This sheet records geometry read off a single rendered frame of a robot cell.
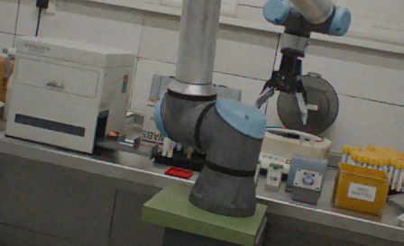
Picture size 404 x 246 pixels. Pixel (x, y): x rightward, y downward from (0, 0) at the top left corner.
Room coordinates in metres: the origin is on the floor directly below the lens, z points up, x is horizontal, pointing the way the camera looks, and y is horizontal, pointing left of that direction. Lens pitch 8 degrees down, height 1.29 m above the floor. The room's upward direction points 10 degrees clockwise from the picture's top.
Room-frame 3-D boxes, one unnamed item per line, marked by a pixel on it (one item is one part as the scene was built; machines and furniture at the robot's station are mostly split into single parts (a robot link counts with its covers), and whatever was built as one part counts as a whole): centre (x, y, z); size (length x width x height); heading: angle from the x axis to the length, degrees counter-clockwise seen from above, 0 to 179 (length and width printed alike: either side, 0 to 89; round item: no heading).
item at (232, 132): (1.36, -0.08, 1.07); 0.13 x 0.12 x 0.14; 54
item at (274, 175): (1.73, -0.23, 0.91); 0.05 x 0.04 x 0.07; 169
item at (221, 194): (1.36, -0.08, 0.95); 0.15 x 0.15 x 0.10
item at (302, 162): (1.75, -0.32, 0.93); 0.10 x 0.07 x 0.10; 82
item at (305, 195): (1.65, -0.31, 0.92); 0.13 x 0.07 x 0.08; 169
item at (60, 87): (1.90, 0.39, 1.03); 0.31 x 0.27 x 0.30; 79
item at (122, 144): (1.77, 0.22, 0.92); 0.21 x 0.07 x 0.05; 79
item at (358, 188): (1.69, -0.47, 0.93); 0.13 x 0.13 x 0.10; 81
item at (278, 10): (1.67, -0.18, 1.36); 0.11 x 0.11 x 0.08; 54
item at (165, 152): (1.82, 0.02, 0.93); 0.17 x 0.09 x 0.11; 79
